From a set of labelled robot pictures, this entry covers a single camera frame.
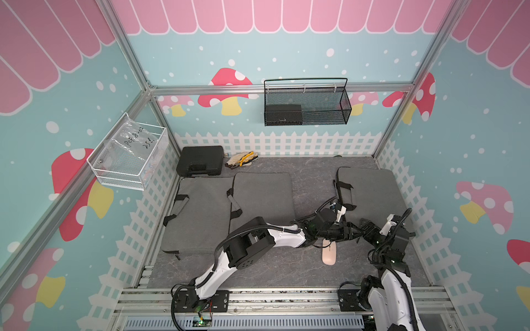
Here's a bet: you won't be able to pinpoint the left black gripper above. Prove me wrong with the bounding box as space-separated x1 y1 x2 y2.
316 221 363 242

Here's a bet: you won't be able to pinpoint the grey laptop bag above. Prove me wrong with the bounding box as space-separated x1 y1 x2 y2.
161 177 233 256
335 167 407 232
226 172 295 232

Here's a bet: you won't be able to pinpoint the clear plastic bag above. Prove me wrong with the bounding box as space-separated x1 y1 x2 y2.
95 119 159 187

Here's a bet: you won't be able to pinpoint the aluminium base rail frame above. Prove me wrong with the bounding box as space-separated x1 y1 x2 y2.
108 264 469 331

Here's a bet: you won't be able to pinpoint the pink computer mouse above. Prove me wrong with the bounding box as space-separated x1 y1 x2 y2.
322 239 337 266

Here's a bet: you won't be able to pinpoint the black wire mesh basket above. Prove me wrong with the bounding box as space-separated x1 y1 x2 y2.
263 77 353 126

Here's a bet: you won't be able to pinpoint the black plastic tool case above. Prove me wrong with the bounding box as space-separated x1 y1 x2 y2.
176 146 224 177

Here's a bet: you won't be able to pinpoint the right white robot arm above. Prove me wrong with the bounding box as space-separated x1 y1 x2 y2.
357 208 425 330

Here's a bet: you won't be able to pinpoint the yellow black pliers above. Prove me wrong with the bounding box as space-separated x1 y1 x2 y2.
239 151 258 166

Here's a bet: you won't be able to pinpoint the black box in basket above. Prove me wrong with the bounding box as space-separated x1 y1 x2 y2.
264 104 303 126

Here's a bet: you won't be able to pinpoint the white wire basket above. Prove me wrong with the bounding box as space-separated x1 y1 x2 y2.
87 113 169 191

